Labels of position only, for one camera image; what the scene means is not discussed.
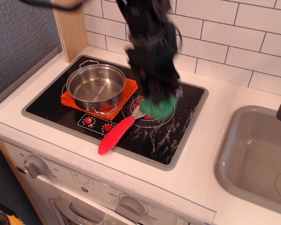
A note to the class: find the grey left oven knob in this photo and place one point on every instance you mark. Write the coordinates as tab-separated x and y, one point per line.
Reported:
35	166

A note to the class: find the red handled metal fork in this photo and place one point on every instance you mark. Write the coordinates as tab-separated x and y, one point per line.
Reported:
116	133

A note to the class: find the wooden side post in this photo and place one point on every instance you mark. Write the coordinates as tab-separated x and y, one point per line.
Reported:
72	32

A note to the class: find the black toy stove top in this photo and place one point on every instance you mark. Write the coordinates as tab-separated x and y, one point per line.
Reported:
152	141

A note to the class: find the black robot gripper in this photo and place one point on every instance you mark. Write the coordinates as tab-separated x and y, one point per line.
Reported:
154	70

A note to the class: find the orange object bottom left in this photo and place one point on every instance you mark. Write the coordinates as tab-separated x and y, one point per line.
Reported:
13	220

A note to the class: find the grey oven knob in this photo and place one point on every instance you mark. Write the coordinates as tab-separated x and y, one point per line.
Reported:
35	166
130	209

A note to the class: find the grey sink basin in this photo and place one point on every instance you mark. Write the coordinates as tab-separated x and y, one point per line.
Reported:
248	165

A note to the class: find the green toy broccoli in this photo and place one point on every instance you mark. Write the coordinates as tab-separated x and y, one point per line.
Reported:
162	110

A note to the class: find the grey right oven knob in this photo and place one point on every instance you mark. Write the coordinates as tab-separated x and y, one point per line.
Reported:
130	209

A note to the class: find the grey oven door handle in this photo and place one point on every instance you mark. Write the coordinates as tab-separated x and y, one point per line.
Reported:
80	213

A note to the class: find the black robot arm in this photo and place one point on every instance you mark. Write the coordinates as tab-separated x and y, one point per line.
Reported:
153	37

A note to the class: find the stainless steel pot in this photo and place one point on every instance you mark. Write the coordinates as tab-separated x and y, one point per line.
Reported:
96	87

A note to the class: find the orange cloth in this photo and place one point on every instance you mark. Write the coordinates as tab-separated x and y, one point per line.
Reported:
130	88

